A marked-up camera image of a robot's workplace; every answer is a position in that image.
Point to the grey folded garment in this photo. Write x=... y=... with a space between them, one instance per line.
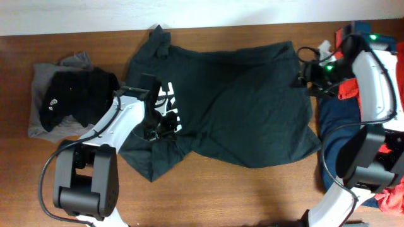
x=43 y=73

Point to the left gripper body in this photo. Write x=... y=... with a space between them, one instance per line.
x=160 y=125

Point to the black folded garment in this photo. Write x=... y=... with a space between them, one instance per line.
x=84 y=95

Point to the red garment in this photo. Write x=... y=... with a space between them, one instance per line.
x=389 y=200

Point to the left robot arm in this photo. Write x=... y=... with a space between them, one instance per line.
x=86 y=181

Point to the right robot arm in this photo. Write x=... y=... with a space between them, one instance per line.
x=372 y=160

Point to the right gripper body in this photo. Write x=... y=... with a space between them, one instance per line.
x=324 y=79

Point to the dark green Nike t-shirt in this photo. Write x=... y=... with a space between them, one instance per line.
x=242 y=107

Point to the blue garment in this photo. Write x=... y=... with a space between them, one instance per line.
x=333 y=113

